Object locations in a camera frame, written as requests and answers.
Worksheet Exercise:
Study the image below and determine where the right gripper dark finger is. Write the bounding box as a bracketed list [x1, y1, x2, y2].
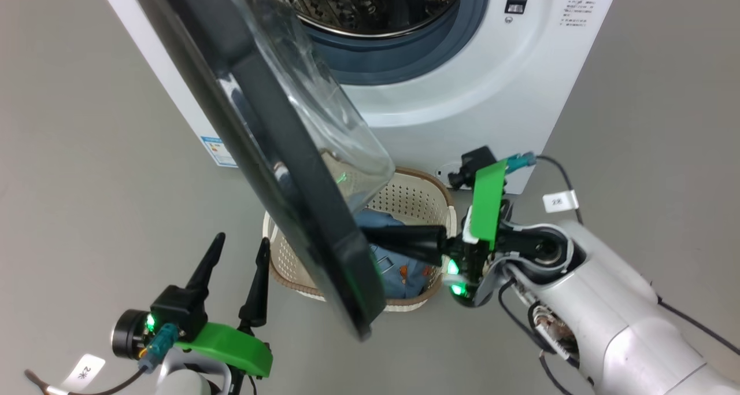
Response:
[367, 238, 450, 267]
[361, 226, 449, 244]

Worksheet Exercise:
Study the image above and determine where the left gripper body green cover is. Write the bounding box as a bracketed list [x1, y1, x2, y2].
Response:
[112, 308, 273, 379]

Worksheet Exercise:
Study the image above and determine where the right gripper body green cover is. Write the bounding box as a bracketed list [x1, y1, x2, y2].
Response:
[444, 160, 513, 308]

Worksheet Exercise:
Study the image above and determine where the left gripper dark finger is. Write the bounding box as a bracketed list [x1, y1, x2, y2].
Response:
[238, 237, 271, 333]
[185, 231, 227, 296]

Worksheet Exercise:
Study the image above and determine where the blue garment with orange specks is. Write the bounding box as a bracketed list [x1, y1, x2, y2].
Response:
[353, 209, 446, 300]

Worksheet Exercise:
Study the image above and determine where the black glass washing machine door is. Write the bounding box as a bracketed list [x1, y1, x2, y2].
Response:
[126, 0, 397, 342]

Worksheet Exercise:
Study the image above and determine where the cream perforated laundry basket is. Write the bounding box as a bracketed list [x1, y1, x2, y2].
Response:
[262, 167, 457, 313]

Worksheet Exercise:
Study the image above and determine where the white front-load washing machine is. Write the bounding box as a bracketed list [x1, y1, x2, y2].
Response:
[94, 0, 624, 194]

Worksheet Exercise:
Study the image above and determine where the blue energy label sticker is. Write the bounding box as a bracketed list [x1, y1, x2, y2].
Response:
[201, 136, 238, 168]

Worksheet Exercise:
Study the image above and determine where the right camera cable teal plug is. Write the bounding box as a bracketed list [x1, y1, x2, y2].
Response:
[506, 152, 740, 355]

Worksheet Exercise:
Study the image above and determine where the camera cable teal plug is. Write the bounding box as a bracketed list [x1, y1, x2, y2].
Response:
[506, 152, 740, 355]
[24, 324, 177, 395]

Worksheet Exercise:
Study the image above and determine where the left camera cable teal plug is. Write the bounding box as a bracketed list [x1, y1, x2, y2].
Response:
[24, 324, 177, 395]

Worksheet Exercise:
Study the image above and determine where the white tag on right cable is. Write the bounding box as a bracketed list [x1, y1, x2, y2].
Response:
[543, 190, 579, 214]

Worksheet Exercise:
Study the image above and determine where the white tag on cable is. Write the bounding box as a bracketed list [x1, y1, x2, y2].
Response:
[543, 190, 579, 214]
[61, 355, 106, 393]

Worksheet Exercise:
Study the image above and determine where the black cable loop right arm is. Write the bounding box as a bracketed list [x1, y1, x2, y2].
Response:
[497, 276, 584, 395]

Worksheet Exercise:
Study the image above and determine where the white tag on left cable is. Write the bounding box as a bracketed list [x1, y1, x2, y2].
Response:
[61, 355, 106, 393]

